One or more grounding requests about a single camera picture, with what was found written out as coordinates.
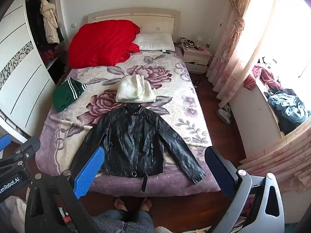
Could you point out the black hanging coat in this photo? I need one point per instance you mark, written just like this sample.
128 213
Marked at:
35 21

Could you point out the red quilt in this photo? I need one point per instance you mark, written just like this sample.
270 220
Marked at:
102 43

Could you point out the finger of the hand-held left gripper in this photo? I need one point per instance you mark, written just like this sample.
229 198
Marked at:
3 143

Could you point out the person's right foot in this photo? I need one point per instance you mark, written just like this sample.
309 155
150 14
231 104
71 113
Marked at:
145 203

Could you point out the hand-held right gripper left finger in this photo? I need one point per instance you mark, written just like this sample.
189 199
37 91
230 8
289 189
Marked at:
88 172

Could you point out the white slipper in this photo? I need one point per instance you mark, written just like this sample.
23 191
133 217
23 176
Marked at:
227 107
223 117

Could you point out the white knitted sweater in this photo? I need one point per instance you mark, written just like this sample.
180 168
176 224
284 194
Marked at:
133 89

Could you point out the white nightstand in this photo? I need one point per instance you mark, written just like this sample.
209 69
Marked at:
195 58

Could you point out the green garment with white stripes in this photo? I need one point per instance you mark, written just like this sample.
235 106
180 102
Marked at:
64 97

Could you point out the white cloth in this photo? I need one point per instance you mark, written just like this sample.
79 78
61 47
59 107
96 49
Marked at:
17 213

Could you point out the beige hanging coat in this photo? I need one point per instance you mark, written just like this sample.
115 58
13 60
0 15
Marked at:
49 21

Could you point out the person's left foot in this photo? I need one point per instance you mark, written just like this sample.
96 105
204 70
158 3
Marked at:
120 203

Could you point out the white wardrobe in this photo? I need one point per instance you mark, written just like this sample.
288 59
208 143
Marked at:
21 77

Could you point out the dark shoes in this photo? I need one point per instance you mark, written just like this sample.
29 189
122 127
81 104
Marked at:
197 83

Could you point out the person's grey fleece trousers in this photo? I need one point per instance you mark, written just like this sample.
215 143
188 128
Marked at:
126 223

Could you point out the stack of magazines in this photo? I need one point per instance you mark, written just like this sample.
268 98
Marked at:
245 213

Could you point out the pink maroon garment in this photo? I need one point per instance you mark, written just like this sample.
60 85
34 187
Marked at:
260 74

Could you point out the pink floral curtain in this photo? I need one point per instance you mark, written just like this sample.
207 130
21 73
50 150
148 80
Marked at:
286 155
233 48

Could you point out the red clothes on wardrobe shelf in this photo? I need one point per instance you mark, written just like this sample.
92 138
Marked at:
48 54

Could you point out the small white table lamp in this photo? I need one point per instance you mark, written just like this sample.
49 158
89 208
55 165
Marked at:
199 38

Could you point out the white window seat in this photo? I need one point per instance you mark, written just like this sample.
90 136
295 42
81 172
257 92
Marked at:
255 126

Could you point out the black leather jacket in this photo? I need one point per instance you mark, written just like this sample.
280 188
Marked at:
131 140

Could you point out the blue garment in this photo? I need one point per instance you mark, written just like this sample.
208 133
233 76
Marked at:
289 109

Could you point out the person's foot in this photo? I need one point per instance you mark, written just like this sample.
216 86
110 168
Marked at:
145 203
120 203

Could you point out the beige bed headboard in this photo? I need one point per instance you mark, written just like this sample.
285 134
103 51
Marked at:
150 19

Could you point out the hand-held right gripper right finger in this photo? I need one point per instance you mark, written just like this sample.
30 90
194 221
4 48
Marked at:
218 172

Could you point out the white pillow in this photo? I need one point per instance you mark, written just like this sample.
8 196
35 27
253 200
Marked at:
155 41

